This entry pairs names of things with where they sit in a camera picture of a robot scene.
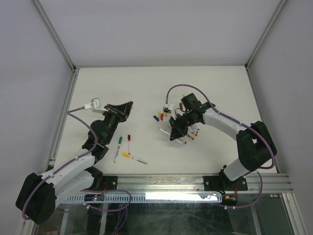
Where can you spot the grey slotted cable duct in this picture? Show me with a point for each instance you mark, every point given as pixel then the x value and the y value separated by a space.
pixel 149 197

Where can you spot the green cap marker pen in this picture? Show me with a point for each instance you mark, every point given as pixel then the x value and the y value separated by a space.
pixel 118 149

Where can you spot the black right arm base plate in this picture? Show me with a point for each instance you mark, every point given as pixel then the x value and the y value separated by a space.
pixel 222 183

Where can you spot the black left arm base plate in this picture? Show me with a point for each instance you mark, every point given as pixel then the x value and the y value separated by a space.
pixel 104 182

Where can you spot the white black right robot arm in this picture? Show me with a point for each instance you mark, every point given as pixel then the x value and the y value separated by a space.
pixel 254 144

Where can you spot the brown cap marker pen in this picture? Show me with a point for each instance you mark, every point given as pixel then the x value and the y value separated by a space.
pixel 195 130

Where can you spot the aluminium frame rail front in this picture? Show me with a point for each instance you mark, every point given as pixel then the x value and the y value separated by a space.
pixel 271 183

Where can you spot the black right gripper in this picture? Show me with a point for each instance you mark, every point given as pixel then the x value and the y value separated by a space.
pixel 176 129

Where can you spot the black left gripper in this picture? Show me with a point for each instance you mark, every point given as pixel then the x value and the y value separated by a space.
pixel 121 111

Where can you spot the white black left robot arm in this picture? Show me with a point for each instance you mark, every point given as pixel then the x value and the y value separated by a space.
pixel 42 193

